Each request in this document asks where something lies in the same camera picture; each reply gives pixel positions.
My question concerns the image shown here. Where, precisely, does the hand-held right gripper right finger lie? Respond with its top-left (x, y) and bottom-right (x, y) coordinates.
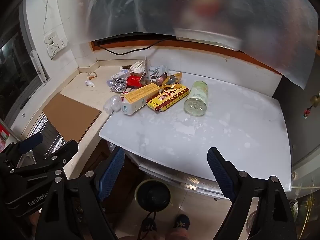
top-left (207, 147), bottom-right (297, 240)

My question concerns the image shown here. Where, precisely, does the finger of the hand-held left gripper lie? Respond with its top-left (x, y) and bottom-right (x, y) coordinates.
top-left (0, 133), bottom-right (43, 164)
top-left (10, 140), bottom-right (78, 180)

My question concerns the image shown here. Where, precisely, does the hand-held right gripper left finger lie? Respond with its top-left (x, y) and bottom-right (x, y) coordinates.
top-left (35, 147), bottom-right (125, 240)

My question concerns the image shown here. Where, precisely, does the round waste bin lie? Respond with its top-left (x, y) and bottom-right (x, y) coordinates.
top-left (134, 179), bottom-right (171, 214)

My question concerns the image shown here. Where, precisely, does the clear plastic wrapper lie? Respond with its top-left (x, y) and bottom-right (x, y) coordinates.
top-left (103, 94), bottom-right (123, 115)

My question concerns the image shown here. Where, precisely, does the glass bottle with pale label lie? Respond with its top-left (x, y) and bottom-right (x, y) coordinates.
top-left (184, 80), bottom-right (209, 117)

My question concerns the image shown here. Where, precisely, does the yellow and white carton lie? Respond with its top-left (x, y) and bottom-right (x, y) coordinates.
top-left (121, 83), bottom-right (161, 115)

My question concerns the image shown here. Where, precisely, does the foil ball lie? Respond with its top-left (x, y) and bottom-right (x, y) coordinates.
top-left (110, 77), bottom-right (128, 93)

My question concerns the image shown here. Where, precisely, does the red and yellow printed box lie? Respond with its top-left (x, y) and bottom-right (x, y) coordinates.
top-left (146, 84), bottom-right (189, 113)

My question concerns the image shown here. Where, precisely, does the blue and white small box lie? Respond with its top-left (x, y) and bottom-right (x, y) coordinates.
top-left (107, 70), bottom-right (131, 85)

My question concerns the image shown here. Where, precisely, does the gold wrapper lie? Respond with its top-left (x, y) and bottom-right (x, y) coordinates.
top-left (165, 72), bottom-right (183, 90)

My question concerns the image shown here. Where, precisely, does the stainless steel sink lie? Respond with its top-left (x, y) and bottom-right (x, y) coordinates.
top-left (15, 114), bottom-right (73, 165)

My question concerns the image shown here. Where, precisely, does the steel faucet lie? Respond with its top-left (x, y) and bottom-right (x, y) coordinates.
top-left (0, 119), bottom-right (20, 141)

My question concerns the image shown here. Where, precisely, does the red label packet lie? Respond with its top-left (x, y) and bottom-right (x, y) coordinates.
top-left (0, 126), bottom-right (9, 150)

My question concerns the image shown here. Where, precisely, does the brown cardboard sheet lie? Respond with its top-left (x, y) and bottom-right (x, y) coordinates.
top-left (42, 92), bottom-right (102, 143)

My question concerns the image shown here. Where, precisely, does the person's right blue shoe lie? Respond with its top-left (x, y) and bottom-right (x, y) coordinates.
top-left (174, 214), bottom-right (190, 230)

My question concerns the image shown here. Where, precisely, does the person's blue shoe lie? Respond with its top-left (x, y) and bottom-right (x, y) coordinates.
top-left (141, 217), bottom-right (157, 233)
top-left (174, 214), bottom-right (190, 230)

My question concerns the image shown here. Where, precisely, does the person's left blue shoe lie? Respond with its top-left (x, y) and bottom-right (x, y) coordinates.
top-left (141, 217), bottom-right (157, 233)

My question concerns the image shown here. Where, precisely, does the person's right leg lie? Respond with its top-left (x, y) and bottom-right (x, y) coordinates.
top-left (166, 229), bottom-right (188, 240)

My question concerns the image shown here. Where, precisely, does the dark glass window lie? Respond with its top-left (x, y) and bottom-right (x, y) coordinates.
top-left (0, 0), bottom-right (50, 120)

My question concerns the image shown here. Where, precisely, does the dark glass door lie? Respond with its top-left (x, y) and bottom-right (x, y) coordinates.
top-left (272, 75), bottom-right (320, 240)

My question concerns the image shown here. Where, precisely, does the copper foil wrapper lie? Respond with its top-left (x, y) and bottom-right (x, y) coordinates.
top-left (140, 72), bottom-right (170, 85)

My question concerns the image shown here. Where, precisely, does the hanging beaded charm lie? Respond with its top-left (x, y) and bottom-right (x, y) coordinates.
top-left (302, 94), bottom-right (317, 119)

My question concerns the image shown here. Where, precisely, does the crumpled white paper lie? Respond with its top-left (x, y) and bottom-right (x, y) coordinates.
top-left (130, 60), bottom-right (147, 73)

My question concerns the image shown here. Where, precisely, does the translucent plastic sheet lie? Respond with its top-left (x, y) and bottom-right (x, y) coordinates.
top-left (90, 0), bottom-right (317, 89)

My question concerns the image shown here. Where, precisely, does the thin black cord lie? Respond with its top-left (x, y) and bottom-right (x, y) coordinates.
top-left (139, 210), bottom-right (157, 240)

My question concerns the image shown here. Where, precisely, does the white window handle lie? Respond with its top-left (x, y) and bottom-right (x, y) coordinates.
top-left (29, 50), bottom-right (48, 83)

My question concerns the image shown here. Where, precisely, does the white wall socket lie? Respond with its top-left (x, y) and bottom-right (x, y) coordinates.
top-left (47, 39), bottom-right (67, 59)

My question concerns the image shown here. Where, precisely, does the white wall switch plate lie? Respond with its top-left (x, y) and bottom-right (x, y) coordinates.
top-left (44, 31), bottom-right (59, 43)

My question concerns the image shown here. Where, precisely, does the black cable on sill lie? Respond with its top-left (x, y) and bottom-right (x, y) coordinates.
top-left (97, 36), bottom-right (175, 55)

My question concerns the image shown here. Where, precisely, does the thin white wall cable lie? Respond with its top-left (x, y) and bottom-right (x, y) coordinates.
top-left (40, 0), bottom-right (54, 53)

